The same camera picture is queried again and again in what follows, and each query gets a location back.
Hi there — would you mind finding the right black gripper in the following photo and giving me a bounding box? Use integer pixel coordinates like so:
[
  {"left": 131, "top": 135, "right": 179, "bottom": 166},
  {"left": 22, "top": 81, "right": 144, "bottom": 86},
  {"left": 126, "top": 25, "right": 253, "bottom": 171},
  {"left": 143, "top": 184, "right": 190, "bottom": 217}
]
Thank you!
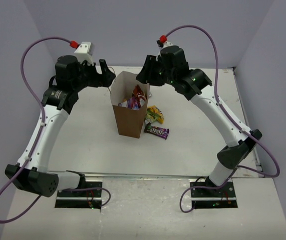
[{"left": 136, "top": 54, "right": 176, "bottom": 87}]

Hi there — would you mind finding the red Doritos chip bag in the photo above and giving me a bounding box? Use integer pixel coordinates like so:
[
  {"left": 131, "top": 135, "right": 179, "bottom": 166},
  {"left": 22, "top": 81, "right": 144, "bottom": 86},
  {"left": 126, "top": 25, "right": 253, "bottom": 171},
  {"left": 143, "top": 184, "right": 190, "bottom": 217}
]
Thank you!
[{"left": 132, "top": 85, "right": 146, "bottom": 107}]

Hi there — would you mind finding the purple white candy bag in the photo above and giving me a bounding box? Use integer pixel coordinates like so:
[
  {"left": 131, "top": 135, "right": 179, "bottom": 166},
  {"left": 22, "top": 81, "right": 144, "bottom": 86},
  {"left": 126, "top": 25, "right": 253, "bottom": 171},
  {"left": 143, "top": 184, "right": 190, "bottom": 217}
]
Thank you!
[{"left": 126, "top": 97, "right": 140, "bottom": 110}]

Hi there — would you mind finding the yellow M&M's packet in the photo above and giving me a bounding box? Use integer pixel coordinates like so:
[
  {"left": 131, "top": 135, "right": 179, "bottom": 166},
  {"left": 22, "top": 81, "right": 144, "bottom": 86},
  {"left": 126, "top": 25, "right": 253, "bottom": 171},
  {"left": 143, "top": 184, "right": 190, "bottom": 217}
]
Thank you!
[{"left": 147, "top": 105, "right": 164, "bottom": 124}]

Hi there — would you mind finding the brown paper bag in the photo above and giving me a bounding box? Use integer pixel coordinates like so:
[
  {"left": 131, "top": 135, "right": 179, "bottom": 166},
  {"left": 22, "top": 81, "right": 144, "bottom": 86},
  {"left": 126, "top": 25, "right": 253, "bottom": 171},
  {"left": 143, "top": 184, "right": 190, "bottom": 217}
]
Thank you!
[{"left": 110, "top": 70, "right": 150, "bottom": 139}]

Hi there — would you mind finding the brown M&M's packet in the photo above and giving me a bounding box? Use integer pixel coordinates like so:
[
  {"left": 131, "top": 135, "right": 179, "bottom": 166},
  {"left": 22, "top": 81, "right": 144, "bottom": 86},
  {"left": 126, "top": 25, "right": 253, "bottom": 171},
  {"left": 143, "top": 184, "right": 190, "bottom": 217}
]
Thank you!
[{"left": 144, "top": 123, "right": 170, "bottom": 140}]

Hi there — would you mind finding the orange Fox's candy bag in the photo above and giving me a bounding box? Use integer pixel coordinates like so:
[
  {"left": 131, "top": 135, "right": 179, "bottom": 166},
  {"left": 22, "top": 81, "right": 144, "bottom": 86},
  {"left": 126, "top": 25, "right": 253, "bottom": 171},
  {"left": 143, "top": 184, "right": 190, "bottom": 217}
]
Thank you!
[{"left": 118, "top": 98, "right": 130, "bottom": 108}]

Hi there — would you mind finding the green candy wrapper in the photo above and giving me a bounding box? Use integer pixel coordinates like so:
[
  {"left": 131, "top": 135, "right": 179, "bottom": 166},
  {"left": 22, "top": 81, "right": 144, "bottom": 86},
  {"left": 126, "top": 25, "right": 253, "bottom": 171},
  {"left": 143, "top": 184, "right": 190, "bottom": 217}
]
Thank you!
[{"left": 145, "top": 110, "right": 160, "bottom": 125}]

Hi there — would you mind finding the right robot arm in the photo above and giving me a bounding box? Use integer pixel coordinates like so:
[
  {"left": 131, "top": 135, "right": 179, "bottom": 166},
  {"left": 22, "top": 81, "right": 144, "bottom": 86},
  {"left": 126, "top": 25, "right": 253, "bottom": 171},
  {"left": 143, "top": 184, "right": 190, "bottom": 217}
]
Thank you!
[{"left": 136, "top": 45, "right": 262, "bottom": 196}]

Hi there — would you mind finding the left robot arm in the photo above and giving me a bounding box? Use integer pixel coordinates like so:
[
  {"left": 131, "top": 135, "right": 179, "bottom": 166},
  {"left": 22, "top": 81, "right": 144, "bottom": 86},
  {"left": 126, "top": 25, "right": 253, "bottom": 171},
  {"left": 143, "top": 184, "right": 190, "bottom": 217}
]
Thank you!
[{"left": 5, "top": 55, "right": 116, "bottom": 197}]

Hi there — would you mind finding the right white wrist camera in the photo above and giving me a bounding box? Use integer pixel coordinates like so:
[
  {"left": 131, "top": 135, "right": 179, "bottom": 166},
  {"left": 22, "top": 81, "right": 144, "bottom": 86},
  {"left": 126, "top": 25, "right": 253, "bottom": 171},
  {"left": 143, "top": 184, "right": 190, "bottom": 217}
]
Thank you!
[{"left": 156, "top": 35, "right": 173, "bottom": 54}]

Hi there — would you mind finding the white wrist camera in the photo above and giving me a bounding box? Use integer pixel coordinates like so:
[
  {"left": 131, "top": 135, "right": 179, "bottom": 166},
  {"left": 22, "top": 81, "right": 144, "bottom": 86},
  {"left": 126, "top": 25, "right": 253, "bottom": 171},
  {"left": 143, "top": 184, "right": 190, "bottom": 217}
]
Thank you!
[
  {"left": 70, "top": 41, "right": 95, "bottom": 66},
  {"left": 156, "top": 35, "right": 173, "bottom": 54}
]

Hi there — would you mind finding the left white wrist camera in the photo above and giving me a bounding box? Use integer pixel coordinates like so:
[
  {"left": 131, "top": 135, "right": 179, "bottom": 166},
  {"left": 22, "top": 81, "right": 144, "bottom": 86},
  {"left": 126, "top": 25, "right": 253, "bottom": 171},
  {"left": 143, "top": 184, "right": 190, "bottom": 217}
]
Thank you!
[{"left": 70, "top": 41, "right": 95, "bottom": 66}]

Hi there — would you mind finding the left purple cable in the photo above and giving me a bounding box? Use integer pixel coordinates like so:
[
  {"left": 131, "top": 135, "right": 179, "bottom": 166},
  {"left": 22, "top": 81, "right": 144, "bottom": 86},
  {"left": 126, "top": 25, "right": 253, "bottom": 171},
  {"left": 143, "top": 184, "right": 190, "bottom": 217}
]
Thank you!
[{"left": 0, "top": 36, "right": 111, "bottom": 224}]

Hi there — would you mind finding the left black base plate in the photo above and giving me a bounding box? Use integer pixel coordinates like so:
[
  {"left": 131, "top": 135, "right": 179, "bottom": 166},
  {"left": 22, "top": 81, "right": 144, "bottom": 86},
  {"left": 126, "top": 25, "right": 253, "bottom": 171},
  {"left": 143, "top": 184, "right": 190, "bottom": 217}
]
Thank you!
[{"left": 55, "top": 189, "right": 102, "bottom": 210}]

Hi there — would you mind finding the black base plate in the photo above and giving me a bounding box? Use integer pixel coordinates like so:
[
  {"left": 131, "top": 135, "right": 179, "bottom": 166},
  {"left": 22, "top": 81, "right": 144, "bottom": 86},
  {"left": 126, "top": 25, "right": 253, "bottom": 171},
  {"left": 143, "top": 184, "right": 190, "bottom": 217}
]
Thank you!
[
  {"left": 190, "top": 177, "right": 238, "bottom": 209},
  {"left": 55, "top": 189, "right": 102, "bottom": 210}
]

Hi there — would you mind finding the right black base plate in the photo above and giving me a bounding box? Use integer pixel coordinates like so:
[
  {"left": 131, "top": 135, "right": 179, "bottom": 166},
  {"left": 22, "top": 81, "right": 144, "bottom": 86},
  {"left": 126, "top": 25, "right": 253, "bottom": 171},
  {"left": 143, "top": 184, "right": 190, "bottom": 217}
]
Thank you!
[{"left": 190, "top": 177, "right": 238, "bottom": 209}]

